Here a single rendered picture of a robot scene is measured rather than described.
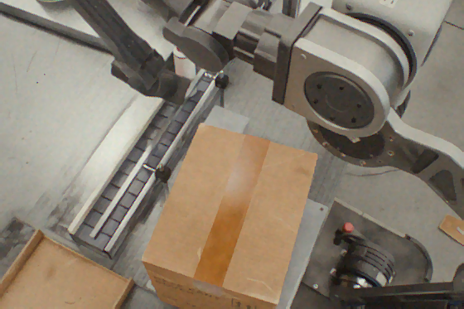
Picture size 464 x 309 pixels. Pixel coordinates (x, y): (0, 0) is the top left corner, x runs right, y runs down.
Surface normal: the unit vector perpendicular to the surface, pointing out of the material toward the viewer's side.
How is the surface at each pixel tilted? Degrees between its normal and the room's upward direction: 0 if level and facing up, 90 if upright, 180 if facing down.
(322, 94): 90
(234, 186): 0
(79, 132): 0
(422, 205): 0
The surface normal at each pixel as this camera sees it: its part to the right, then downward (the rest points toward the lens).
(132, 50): 0.72, 0.26
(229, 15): -0.12, -0.39
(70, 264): 0.00, -0.55
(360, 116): -0.54, 0.70
